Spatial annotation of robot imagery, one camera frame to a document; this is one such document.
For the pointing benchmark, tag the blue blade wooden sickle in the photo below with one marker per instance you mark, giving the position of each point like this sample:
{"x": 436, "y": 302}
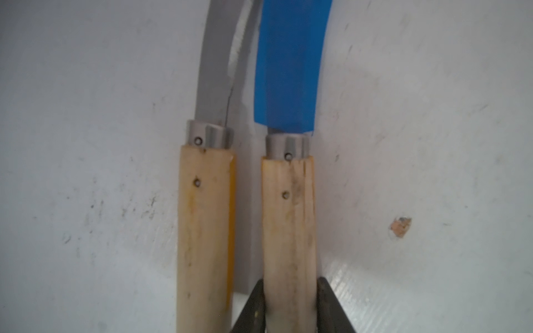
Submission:
{"x": 287, "y": 73}

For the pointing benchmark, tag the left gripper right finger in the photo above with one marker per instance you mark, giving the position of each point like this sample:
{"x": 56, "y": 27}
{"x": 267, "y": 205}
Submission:
{"x": 331, "y": 317}

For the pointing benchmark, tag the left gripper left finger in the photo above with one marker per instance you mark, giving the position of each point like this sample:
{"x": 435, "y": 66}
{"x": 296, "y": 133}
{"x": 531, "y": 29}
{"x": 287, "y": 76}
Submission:
{"x": 252, "y": 317}

